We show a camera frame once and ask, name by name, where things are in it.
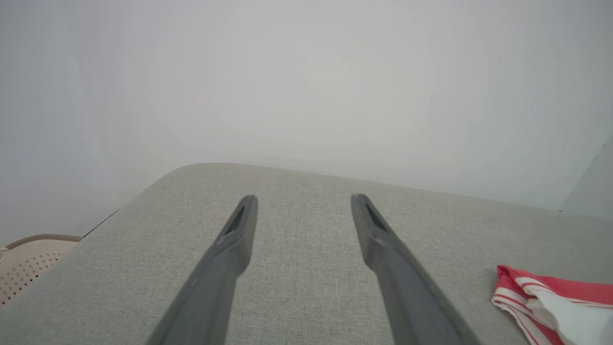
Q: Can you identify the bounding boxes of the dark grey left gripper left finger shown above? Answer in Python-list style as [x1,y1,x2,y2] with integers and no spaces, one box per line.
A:
[146,194,260,345]

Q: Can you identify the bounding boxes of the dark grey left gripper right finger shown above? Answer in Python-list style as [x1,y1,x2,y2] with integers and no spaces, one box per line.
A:
[350,193,483,345]

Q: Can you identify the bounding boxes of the red and white garment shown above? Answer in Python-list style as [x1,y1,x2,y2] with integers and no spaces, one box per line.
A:
[491,264,613,345]

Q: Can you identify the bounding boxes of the beige perforated laundry basket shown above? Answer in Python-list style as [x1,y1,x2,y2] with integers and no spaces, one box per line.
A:
[0,234,83,306]

